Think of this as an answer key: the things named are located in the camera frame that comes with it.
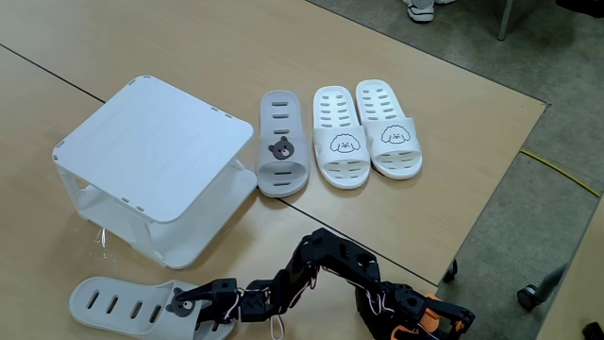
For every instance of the grey bear print slipper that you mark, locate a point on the grey bear print slipper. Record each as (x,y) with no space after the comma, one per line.
(280,123)
(118,302)

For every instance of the white dog print slipper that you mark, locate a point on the white dog print slipper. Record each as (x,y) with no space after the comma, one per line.
(382,101)
(337,113)

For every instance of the white two-shelf shoe rack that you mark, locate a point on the white two-shelf shoe rack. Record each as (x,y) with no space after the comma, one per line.
(156,146)

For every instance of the grey chair leg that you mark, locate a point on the grey chair leg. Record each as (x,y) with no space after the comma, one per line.
(552,283)

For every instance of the person's white shoe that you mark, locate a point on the person's white shoe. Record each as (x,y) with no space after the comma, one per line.
(421,11)

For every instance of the small black floor object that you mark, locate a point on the small black floor object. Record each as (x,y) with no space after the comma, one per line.
(593,332)

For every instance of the grey metal furniture leg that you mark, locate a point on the grey metal furniture leg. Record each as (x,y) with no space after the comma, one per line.
(505,21)

